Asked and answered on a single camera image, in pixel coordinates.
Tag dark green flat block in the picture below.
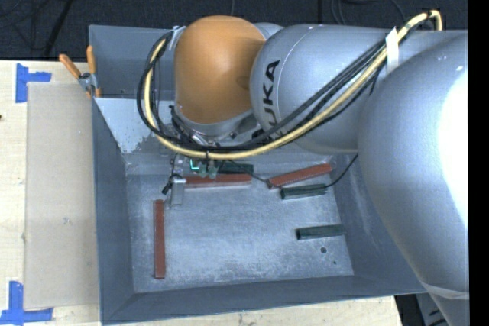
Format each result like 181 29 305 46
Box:
296 224 345 241
216 162 255 176
280 183 329 201

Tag black cylinder on white bracket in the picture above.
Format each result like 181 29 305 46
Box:
161 173 180 196

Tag pale flat board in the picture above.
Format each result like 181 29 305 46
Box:
23 82 102 311

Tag grey metal bin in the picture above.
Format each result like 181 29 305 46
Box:
88 24 429 326

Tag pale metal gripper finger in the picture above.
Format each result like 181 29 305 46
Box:
169 176 187 208

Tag red-brown flat block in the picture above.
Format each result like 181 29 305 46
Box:
153 199 167 280
267 163 333 189
183 173 254 189

